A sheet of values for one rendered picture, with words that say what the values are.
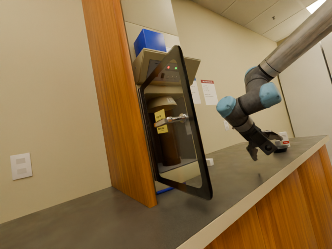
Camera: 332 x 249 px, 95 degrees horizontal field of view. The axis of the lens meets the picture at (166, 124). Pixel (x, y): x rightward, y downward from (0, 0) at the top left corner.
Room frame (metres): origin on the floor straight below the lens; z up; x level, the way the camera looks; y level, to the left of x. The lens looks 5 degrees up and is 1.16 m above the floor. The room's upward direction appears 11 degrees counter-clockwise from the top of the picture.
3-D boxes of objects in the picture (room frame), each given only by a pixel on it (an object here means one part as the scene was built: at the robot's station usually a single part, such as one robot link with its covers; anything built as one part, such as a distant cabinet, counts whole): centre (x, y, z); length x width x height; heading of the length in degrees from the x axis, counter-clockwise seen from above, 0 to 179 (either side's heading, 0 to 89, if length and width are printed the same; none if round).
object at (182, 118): (0.42, -0.01, 1.20); 0.10 x 0.05 x 0.03; 29
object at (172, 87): (0.50, 0.00, 1.19); 0.30 x 0.01 x 0.40; 29
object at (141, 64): (0.69, -0.07, 1.46); 0.32 x 0.11 x 0.10; 125
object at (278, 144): (0.95, -0.65, 0.97); 0.09 x 0.09 x 0.07
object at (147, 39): (0.63, 0.00, 1.56); 0.10 x 0.10 x 0.09; 35
